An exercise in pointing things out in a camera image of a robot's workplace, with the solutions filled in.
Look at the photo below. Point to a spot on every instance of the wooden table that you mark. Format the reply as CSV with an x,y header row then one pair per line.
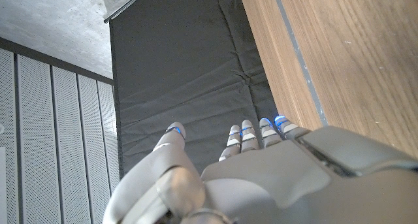
x,y
300,60

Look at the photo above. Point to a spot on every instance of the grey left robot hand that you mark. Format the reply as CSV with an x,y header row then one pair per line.
x,y
261,185

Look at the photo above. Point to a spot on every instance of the black backdrop curtain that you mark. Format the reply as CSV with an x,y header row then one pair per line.
x,y
179,70

